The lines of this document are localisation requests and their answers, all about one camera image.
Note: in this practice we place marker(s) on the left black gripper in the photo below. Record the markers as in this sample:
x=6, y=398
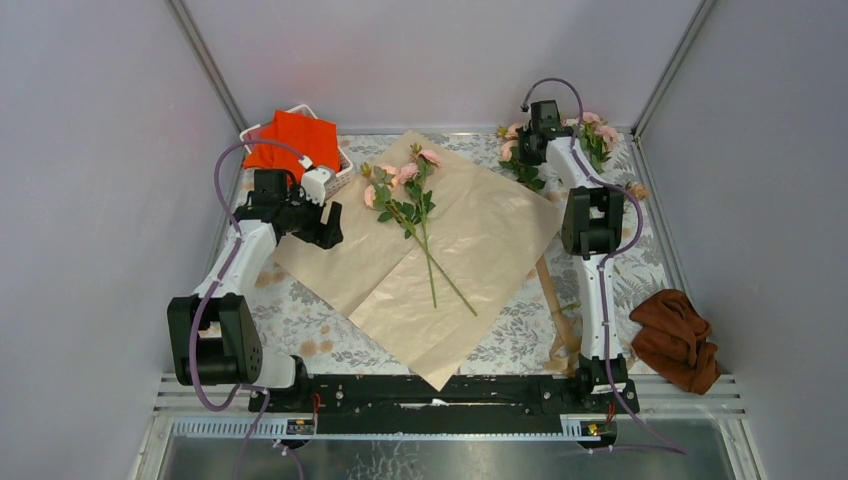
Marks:
x=326, y=235

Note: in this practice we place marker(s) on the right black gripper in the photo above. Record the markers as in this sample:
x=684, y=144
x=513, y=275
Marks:
x=523, y=132

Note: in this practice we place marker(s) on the pink flower stem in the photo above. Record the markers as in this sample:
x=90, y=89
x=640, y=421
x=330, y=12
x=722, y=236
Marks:
x=413, y=177
x=526, y=175
x=391, y=203

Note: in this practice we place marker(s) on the beige kraft wrapping paper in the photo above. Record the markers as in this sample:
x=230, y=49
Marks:
x=429, y=306

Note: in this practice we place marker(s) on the pink fake flower bouquet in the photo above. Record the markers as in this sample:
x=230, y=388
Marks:
x=597, y=138

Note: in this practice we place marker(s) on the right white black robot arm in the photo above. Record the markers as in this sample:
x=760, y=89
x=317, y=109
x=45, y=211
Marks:
x=591, y=233

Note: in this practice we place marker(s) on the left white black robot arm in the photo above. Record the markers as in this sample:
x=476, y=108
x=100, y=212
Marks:
x=213, y=336

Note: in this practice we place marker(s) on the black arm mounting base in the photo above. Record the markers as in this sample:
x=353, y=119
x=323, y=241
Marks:
x=467, y=405

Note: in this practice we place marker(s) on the tan ribbon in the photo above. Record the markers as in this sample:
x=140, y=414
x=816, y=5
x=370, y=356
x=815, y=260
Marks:
x=565, y=348

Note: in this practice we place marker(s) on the brown cloth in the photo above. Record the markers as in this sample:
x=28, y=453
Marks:
x=674, y=341

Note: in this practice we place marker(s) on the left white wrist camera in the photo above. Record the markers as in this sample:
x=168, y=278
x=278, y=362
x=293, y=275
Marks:
x=319, y=183

